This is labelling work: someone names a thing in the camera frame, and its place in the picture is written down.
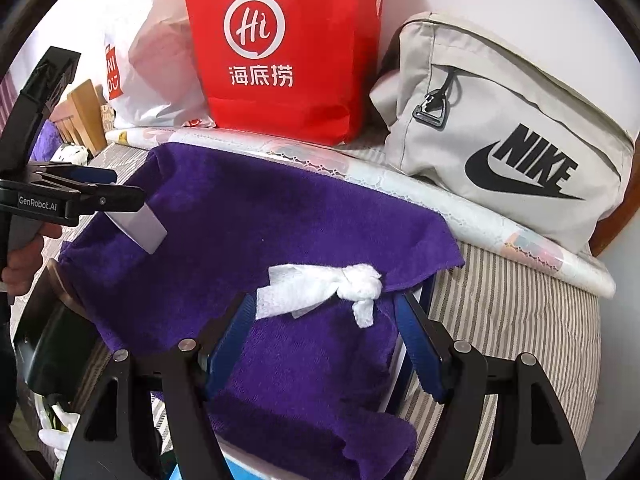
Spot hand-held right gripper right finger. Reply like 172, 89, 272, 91
392, 290, 587, 480

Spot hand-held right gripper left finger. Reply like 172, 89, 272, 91
59, 291, 256, 480

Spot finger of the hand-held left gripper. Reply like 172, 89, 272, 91
27, 161, 119, 187
62, 185, 146, 227

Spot white knotted wipe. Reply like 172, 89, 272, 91
255, 261, 384, 329

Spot purple towel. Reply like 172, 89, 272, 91
57, 142, 466, 473

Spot person's left hand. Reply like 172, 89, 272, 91
1, 223, 63, 288

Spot purple cloth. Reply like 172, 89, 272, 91
30, 121, 66, 163

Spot brown printed box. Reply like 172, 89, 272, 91
50, 79, 117, 157

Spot striped bedding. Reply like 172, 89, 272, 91
15, 140, 603, 480

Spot white plastic shopping bag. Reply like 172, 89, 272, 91
102, 0, 217, 131

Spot rolled printed mat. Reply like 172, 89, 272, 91
105, 127, 617, 298

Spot white glove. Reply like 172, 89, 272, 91
37, 400, 82, 450

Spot red paper bag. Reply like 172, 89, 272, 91
181, 0, 387, 147

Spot grey sling bag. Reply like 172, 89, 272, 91
370, 11, 640, 255

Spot wooden door frame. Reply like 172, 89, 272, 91
589, 220, 633, 257

